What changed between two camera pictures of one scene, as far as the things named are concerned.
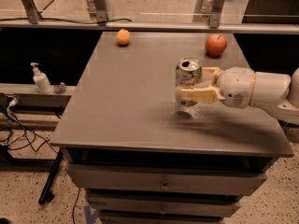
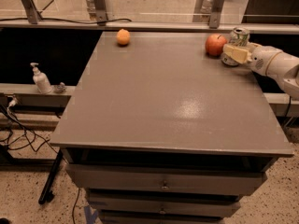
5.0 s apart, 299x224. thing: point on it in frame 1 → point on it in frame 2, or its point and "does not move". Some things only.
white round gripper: [235, 86] → [261, 58]
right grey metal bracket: [217, 6] does not move
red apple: [215, 45] does not move
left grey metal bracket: [32, 11] does not move
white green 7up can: [188, 71] → [239, 36]
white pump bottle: [41, 80] does not move
